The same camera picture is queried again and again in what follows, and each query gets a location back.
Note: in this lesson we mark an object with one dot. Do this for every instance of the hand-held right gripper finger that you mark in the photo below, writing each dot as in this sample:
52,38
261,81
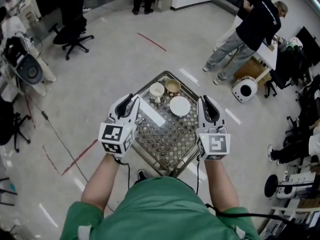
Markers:
213,111
201,114

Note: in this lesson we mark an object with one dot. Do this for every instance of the black office chair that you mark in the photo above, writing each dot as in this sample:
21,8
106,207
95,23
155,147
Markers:
72,40

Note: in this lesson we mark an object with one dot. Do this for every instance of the person's right forearm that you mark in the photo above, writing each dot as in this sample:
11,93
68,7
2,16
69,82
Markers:
221,181

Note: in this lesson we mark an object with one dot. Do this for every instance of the person's left forearm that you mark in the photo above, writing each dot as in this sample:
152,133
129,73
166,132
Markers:
102,181

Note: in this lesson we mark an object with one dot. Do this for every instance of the hexagonal metal lattice table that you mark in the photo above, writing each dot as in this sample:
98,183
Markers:
166,139

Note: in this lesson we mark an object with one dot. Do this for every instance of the black stool chair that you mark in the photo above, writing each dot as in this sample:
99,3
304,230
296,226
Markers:
10,124

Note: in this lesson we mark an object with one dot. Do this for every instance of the person's black shoe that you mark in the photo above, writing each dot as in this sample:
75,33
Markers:
142,175

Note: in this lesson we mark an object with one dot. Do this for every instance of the grey white machine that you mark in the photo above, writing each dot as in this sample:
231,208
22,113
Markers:
26,64

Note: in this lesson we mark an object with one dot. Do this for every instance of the black monitor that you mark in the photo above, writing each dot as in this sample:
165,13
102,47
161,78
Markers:
310,45

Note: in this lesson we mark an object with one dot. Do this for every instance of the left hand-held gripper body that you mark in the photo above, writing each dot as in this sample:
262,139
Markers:
113,136

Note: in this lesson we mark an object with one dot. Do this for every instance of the white round plate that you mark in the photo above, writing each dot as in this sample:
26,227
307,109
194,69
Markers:
180,105

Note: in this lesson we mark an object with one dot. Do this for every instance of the white mug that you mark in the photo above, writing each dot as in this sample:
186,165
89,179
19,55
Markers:
156,90

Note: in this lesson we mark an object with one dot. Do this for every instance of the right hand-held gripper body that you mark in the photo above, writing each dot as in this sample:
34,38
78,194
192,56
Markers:
216,144

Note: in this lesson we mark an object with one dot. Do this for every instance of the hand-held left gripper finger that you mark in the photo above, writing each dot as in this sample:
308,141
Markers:
122,105
135,110

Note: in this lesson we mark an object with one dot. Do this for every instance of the person's green shirt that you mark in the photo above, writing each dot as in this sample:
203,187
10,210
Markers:
160,209

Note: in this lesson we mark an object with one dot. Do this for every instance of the beige deep plate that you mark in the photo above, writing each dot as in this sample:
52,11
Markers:
172,85

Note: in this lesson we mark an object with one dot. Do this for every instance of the cardboard box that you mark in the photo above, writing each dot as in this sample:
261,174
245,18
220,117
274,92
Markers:
250,67

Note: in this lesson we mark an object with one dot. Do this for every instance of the black swivel chair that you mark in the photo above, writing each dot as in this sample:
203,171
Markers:
287,69

